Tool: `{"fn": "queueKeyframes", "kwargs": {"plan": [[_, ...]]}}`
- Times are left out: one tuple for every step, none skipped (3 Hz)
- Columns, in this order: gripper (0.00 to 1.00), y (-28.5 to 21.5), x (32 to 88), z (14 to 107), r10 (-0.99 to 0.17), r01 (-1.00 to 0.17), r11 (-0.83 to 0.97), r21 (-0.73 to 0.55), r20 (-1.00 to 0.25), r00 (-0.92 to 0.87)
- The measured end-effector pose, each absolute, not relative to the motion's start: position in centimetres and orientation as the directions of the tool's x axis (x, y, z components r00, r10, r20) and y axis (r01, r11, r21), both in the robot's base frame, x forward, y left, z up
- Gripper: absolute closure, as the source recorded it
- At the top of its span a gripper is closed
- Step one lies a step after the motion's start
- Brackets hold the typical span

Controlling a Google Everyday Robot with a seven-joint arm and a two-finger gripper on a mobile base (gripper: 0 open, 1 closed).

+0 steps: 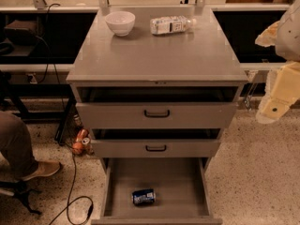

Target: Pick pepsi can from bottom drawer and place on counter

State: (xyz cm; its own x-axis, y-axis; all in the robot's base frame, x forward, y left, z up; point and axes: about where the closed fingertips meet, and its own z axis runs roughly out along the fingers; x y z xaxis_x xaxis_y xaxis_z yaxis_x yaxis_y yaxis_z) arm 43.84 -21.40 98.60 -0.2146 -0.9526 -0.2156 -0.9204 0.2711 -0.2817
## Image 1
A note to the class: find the grey bottom drawer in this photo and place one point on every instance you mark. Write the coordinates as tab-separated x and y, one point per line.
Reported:
180	188

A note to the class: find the red can on floor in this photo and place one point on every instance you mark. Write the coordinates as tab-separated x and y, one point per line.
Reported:
83	133

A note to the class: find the dark box on shelf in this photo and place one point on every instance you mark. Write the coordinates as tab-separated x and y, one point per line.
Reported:
22	32

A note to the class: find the clear plastic water bottle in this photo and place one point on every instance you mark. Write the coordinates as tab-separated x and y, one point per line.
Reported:
171	25

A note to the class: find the blue pepsi can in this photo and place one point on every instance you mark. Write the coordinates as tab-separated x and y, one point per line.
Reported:
143	196

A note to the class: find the black top drawer handle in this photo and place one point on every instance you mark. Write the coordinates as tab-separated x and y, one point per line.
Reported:
156	114

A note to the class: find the tan shoe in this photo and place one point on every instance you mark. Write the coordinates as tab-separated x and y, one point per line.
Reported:
44	169

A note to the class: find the white ceramic bowl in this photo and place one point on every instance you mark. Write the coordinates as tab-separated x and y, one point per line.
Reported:
120	22

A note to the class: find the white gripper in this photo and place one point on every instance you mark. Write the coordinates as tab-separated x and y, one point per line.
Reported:
289	37

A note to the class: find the grey middle drawer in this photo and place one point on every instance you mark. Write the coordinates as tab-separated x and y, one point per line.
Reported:
181	142

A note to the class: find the grey drawer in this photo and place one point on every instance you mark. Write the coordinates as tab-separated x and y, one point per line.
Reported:
180	188
181	142
122	107

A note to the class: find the grey drawer cabinet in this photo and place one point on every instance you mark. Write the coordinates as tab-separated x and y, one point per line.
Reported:
198	57

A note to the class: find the orange can on floor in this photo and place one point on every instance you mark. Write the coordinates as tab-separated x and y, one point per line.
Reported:
87	145

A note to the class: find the person's leg brown trousers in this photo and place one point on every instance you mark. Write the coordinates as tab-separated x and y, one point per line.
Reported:
16	147

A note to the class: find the black drawer handle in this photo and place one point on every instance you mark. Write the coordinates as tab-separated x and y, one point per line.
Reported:
161	148
156	114

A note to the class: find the black office chair base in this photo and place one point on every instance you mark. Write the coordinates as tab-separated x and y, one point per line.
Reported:
19	191

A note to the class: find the grey top drawer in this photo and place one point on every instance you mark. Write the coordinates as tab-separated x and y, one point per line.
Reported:
122	107

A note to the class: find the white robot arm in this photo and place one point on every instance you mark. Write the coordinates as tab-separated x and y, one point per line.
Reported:
288	35

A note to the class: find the black middle drawer handle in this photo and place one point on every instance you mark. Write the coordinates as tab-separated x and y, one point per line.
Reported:
161	148

